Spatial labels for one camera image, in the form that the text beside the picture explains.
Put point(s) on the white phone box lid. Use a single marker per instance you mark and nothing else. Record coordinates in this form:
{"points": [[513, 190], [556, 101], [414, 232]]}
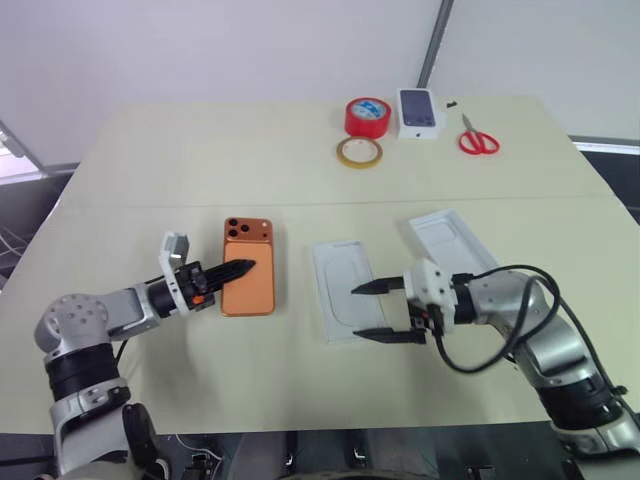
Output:
{"points": [[460, 240]]}

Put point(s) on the white box with phone print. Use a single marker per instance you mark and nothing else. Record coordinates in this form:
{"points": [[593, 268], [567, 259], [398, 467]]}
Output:
{"points": [[420, 112]]}

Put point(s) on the silver metal floor rail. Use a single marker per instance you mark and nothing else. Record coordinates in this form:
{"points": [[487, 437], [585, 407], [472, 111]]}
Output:
{"points": [[607, 146]]}

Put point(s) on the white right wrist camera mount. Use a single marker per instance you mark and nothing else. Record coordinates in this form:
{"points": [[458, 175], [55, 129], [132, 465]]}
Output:
{"points": [[432, 287]]}

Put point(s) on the grey metal post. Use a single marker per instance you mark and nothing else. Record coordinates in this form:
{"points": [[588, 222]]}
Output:
{"points": [[432, 45]]}

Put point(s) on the orange smartphone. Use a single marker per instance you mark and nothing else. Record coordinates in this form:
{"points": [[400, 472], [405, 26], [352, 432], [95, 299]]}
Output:
{"points": [[250, 295]]}

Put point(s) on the yellow clear tape roll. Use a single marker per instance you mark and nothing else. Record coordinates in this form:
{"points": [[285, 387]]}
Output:
{"points": [[341, 156]]}

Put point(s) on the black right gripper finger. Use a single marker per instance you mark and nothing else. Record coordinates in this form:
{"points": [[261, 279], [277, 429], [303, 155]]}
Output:
{"points": [[382, 287], [395, 336]]}

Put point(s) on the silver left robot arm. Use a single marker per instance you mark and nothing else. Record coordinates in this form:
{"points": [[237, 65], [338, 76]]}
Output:
{"points": [[75, 320]]}

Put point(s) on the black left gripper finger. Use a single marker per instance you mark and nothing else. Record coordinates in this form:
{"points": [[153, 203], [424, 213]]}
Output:
{"points": [[222, 282], [232, 267]]}

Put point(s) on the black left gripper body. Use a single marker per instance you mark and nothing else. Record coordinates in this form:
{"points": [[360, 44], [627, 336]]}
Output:
{"points": [[192, 285]]}

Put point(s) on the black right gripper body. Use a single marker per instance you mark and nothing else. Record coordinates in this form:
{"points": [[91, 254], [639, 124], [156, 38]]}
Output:
{"points": [[425, 322]]}

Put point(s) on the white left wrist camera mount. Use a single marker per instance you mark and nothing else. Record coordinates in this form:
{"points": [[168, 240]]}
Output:
{"points": [[172, 250]]}

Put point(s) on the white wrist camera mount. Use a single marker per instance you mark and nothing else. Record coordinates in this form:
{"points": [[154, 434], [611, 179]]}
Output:
{"points": [[432, 287], [172, 250]]}

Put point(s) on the white phone box base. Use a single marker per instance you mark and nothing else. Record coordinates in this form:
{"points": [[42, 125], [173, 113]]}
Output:
{"points": [[345, 310]]}

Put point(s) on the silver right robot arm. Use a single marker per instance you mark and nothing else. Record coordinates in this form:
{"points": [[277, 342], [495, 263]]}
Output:
{"points": [[550, 345]]}

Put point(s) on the red tape roll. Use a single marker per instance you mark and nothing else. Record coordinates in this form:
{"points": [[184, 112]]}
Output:
{"points": [[367, 125]]}

